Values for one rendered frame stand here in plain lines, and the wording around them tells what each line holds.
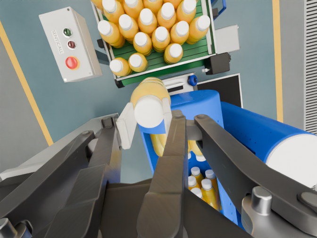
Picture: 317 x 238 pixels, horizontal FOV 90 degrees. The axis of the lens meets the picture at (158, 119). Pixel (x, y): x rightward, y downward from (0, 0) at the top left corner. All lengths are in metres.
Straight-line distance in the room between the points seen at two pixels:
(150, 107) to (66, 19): 0.47
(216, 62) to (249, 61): 1.21
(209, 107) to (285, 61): 1.67
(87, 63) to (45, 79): 1.41
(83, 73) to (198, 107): 0.38
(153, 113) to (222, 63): 0.51
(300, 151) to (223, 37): 0.58
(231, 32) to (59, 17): 0.66
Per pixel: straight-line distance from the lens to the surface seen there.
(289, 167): 0.90
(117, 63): 0.57
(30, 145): 2.27
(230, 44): 0.85
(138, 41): 0.57
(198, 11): 0.80
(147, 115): 0.20
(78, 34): 0.60
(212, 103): 0.46
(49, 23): 0.64
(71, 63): 0.58
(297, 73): 2.16
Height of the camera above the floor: 1.63
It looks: 75 degrees down
